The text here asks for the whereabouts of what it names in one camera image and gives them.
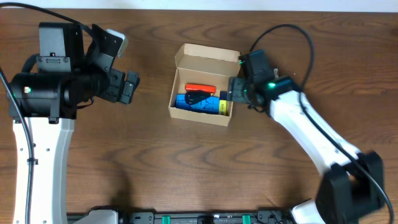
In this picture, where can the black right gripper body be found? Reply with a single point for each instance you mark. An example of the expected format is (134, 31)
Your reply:
(238, 89)

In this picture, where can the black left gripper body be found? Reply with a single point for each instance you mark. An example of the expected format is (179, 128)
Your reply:
(112, 93)

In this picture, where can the yellow highlighter pen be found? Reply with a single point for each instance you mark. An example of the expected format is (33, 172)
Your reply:
(223, 103)

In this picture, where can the red stapler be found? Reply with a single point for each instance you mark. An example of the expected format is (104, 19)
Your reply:
(198, 87)

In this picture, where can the blue plastic block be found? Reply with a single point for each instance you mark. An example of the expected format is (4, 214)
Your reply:
(209, 105)

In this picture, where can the brown cardboard box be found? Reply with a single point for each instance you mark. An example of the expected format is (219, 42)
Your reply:
(202, 65)

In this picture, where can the black correction tape dispenser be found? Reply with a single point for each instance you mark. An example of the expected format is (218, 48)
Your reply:
(194, 97)

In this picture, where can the blue whiteboard marker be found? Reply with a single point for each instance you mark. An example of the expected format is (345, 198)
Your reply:
(276, 73)

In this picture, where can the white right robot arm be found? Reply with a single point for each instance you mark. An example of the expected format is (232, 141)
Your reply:
(352, 182)

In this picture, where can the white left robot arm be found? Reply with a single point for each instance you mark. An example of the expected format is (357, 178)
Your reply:
(74, 66)

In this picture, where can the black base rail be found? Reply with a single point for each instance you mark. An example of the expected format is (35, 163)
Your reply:
(109, 214)

